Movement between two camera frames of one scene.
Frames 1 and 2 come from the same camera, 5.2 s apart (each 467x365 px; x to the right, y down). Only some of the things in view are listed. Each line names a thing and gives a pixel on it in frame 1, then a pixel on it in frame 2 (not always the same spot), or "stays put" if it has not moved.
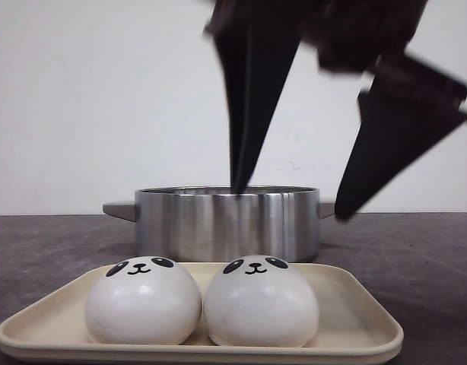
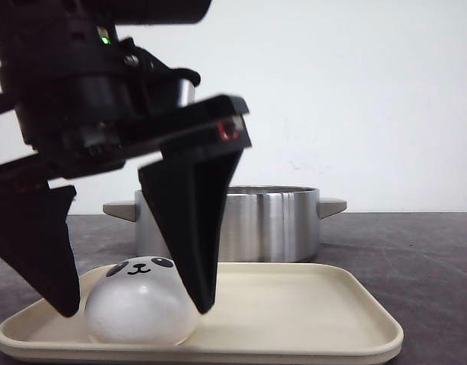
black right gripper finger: x=408 y=109 → x=29 y=233
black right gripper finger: x=257 y=41 → x=189 y=196
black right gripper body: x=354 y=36 → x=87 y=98
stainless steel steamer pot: x=214 y=223 stays put
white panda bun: x=143 y=300 stays put
